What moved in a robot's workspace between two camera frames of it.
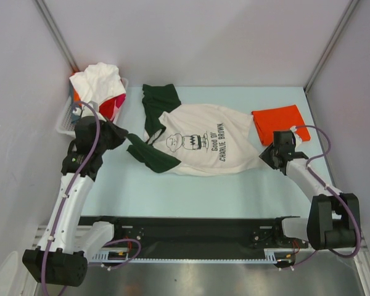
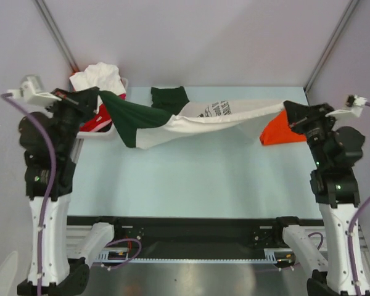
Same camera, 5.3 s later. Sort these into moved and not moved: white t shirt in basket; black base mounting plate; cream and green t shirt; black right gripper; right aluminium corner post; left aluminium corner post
Moved: cream and green t shirt; black right gripper
Not moved: black base mounting plate; right aluminium corner post; left aluminium corner post; white t shirt in basket
